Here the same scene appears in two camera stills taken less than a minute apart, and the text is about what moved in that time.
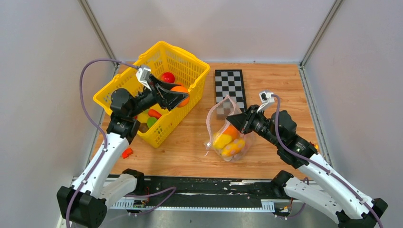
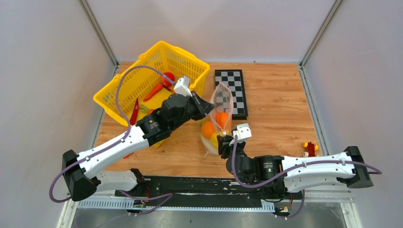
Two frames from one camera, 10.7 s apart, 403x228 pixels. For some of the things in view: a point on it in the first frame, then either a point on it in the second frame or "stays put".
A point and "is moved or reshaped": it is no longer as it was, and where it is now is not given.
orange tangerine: (231, 131) -> (221, 118)
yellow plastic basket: (171, 63) stays put
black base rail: (197, 193) stays put
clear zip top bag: (226, 138) is moved or reshaped
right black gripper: (241, 121) -> (224, 147)
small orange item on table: (127, 152) stays put
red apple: (168, 77) stays put
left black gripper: (170, 99) -> (204, 108)
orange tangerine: (181, 89) is moved or reshaped
